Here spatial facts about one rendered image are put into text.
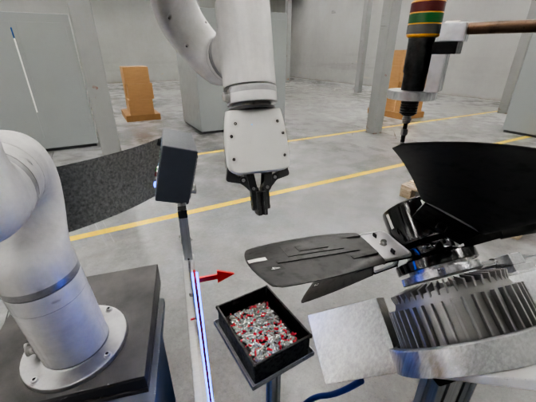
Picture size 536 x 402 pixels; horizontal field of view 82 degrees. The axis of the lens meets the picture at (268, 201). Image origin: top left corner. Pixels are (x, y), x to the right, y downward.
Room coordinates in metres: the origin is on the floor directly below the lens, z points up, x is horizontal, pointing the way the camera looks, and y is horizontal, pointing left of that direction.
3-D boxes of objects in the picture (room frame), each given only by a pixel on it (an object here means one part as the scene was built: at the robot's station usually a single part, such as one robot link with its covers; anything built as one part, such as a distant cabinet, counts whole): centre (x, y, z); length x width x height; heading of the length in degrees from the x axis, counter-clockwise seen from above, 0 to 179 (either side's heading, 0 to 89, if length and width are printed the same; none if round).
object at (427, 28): (0.49, -0.22, 1.54); 0.04 x 0.04 x 0.01
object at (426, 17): (0.49, -0.22, 1.55); 0.04 x 0.04 x 0.01
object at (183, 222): (0.90, 0.28, 0.96); 0.03 x 0.03 x 0.20; 17
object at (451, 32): (0.49, -0.23, 1.50); 0.09 x 0.07 x 0.10; 52
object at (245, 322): (0.60, 0.02, 0.83); 0.19 x 0.14 x 0.04; 31
